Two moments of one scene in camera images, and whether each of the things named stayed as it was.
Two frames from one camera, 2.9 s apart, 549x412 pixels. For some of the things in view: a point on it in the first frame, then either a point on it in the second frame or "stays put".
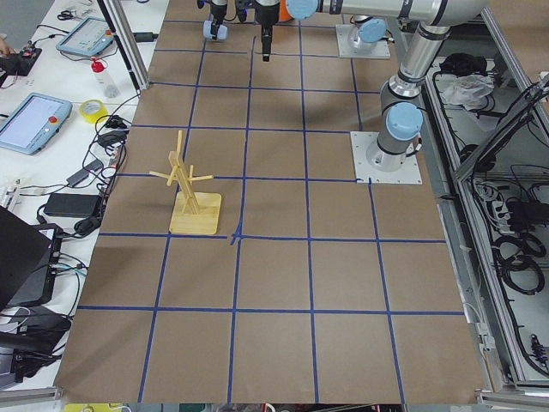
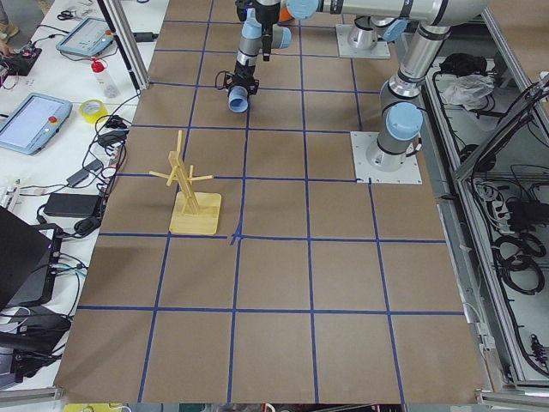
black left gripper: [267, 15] stays put
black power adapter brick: [69, 204] stays put
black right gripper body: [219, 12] -> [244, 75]
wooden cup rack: [192, 211] stays put
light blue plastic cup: [221, 33] -> [238, 99]
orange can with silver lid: [284, 15] stays put
